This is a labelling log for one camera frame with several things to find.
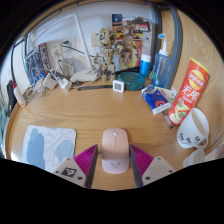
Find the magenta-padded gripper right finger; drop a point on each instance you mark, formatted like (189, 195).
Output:
(158, 170)

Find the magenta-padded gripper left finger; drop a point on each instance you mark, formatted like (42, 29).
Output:
(68, 171)

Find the pink computer mouse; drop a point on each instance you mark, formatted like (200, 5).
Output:
(115, 150)

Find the white blue-blotched mouse pad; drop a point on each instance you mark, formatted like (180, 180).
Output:
(50, 146)

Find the small frosted cup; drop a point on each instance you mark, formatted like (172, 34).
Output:
(194, 157)

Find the dark blue pen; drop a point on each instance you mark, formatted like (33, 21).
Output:
(167, 119)

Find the white mug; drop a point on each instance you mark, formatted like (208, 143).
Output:
(193, 128)

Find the blue tissue pack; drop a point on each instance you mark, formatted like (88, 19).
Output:
(155, 100)

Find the red chips can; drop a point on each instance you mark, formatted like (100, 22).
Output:
(188, 93)

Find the white charger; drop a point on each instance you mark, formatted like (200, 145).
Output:
(50, 80)
(65, 83)

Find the black pen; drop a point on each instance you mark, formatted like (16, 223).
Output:
(95, 87)

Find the small white cube clock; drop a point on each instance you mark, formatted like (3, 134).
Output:
(118, 86)

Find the teal round tin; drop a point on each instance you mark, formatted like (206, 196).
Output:
(131, 81)

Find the white desk lamp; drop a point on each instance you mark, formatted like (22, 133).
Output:
(85, 75)

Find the blue spray bottle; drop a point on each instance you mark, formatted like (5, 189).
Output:
(161, 71)

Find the clear glass jar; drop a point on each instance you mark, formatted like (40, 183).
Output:
(68, 69)

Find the blue model kit box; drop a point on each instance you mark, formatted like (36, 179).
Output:
(36, 63)

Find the wooden robot figure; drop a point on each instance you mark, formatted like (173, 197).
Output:
(106, 50)

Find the colourful picture box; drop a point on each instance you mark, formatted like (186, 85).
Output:
(140, 33)

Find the grey metal shelf frame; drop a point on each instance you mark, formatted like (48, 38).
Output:
(176, 50)

